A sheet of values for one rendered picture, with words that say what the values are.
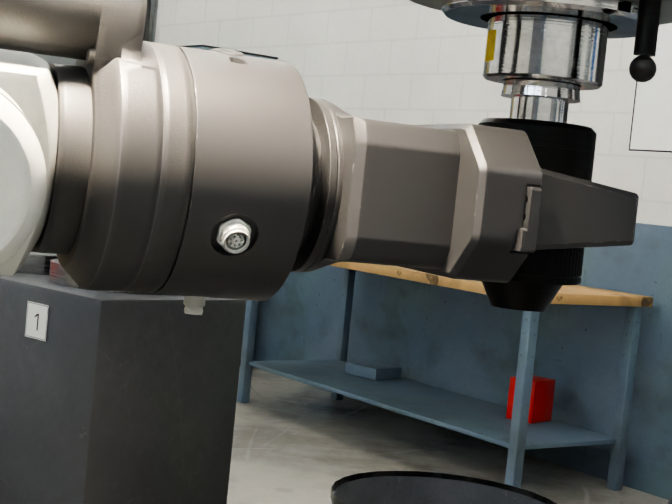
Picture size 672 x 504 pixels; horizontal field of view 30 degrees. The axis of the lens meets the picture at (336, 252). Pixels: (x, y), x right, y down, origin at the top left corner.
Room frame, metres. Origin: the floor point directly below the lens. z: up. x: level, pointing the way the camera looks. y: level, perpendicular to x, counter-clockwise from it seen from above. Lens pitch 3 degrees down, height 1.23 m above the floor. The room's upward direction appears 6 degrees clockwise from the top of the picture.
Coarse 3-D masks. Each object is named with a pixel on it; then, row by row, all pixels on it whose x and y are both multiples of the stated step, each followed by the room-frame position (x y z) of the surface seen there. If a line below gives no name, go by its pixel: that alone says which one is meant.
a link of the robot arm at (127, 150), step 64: (0, 0) 0.40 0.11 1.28; (64, 0) 0.40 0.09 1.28; (128, 0) 0.41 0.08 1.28; (0, 64) 0.40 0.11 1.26; (64, 64) 0.43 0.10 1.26; (128, 64) 0.41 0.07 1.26; (64, 128) 0.40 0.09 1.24; (128, 128) 0.40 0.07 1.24; (192, 128) 0.41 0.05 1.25; (64, 192) 0.40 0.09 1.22; (128, 192) 0.40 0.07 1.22; (64, 256) 0.43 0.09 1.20; (128, 256) 0.41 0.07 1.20
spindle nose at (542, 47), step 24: (504, 24) 0.49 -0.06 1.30; (528, 24) 0.48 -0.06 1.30; (552, 24) 0.48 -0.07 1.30; (576, 24) 0.48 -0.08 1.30; (600, 24) 0.49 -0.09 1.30; (504, 48) 0.49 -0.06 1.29; (528, 48) 0.48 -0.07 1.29; (552, 48) 0.48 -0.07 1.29; (576, 48) 0.48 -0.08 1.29; (600, 48) 0.49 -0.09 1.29; (504, 72) 0.49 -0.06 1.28; (528, 72) 0.48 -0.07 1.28; (552, 72) 0.48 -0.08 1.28; (576, 72) 0.48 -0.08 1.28; (600, 72) 0.49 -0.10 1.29
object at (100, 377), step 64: (0, 320) 0.79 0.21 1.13; (64, 320) 0.75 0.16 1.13; (128, 320) 0.74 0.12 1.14; (192, 320) 0.78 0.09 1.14; (0, 384) 0.79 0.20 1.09; (64, 384) 0.74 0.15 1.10; (128, 384) 0.74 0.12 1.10; (192, 384) 0.78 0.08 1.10; (0, 448) 0.78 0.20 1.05; (64, 448) 0.74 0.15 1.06; (128, 448) 0.75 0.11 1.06; (192, 448) 0.79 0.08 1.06
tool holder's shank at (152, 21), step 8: (152, 0) 0.80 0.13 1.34; (160, 0) 0.81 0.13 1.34; (152, 8) 0.80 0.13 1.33; (160, 8) 0.81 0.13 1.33; (152, 16) 0.80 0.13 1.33; (160, 16) 0.81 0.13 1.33; (152, 24) 0.80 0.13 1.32; (160, 24) 0.81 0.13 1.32; (144, 32) 0.80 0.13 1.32; (152, 32) 0.80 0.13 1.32; (144, 40) 0.80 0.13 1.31; (152, 40) 0.80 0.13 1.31
